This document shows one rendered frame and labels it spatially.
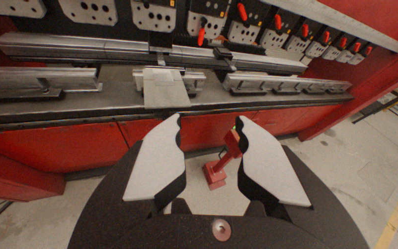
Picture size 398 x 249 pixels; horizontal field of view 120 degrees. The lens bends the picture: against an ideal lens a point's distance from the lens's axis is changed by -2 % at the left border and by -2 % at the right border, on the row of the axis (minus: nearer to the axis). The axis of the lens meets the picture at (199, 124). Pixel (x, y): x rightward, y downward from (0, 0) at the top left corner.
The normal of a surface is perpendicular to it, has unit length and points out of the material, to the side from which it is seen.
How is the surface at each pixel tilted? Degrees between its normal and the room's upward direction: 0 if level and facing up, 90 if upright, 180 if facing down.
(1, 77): 90
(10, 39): 0
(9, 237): 0
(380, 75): 90
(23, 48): 90
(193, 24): 90
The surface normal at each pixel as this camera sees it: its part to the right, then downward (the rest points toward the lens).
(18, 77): 0.28, 0.79
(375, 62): -0.94, 0.10
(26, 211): 0.22, -0.61
